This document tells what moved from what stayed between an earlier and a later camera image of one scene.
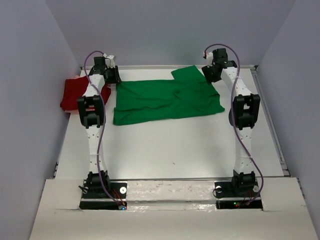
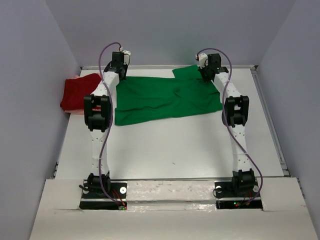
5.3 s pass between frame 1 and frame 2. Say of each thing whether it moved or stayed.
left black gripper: moved
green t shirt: stayed
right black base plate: stayed
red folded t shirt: stayed
